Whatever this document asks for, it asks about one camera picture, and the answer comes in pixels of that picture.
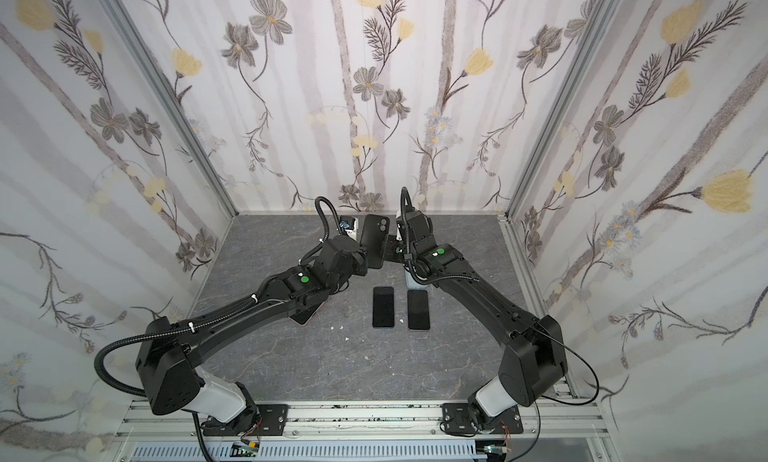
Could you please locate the black phone case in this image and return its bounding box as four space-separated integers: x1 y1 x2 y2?
359 213 390 269

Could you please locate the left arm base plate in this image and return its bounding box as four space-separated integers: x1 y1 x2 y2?
255 404 289 437

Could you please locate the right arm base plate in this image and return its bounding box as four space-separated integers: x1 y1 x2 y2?
439 402 524 437

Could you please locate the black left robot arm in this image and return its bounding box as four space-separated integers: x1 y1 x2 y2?
136 235 383 430

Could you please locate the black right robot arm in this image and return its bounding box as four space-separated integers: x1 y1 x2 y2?
384 202 568 430

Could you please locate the light blue phone case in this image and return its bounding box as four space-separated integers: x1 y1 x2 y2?
405 271 427 290

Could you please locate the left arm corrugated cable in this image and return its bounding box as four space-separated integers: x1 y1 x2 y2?
94 195 346 398

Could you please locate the white slotted cable duct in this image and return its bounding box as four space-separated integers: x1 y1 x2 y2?
128 440 488 462

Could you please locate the aluminium front rail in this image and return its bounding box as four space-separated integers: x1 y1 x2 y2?
115 400 610 442

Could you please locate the phone in pink case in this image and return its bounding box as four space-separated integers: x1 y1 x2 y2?
290 303 324 326

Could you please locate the black phone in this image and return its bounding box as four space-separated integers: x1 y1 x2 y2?
372 286 395 328

